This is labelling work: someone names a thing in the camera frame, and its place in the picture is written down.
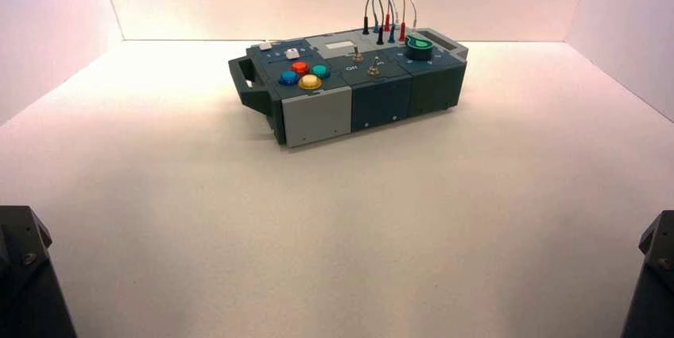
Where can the dark teal grey control box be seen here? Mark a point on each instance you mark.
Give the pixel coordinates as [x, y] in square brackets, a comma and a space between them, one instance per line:
[379, 98]

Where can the metal toggle switch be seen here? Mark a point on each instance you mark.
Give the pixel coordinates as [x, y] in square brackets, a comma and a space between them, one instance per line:
[373, 68]
[357, 55]

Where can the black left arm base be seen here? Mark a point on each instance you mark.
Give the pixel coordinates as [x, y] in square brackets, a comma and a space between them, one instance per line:
[26, 283]

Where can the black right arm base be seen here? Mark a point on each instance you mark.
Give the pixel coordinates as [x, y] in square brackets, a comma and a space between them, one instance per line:
[653, 283]

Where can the yellow round push button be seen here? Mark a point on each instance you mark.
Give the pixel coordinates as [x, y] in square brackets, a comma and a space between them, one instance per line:
[310, 82]

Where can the green round push button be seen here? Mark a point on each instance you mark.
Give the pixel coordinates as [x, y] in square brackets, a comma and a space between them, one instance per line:
[320, 71]

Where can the blue round push button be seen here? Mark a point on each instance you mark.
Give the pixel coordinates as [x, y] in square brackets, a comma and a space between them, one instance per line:
[289, 78]

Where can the red round push button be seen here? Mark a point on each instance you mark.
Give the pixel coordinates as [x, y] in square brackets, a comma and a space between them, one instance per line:
[300, 67]

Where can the white rectangular display window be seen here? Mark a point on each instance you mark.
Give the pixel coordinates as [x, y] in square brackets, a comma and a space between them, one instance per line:
[339, 45]

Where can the small white slider knob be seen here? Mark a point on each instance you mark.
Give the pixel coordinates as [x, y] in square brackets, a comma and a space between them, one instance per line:
[266, 45]
[292, 54]

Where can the green rotary dial knob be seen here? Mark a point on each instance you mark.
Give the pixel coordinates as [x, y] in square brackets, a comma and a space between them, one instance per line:
[419, 49]

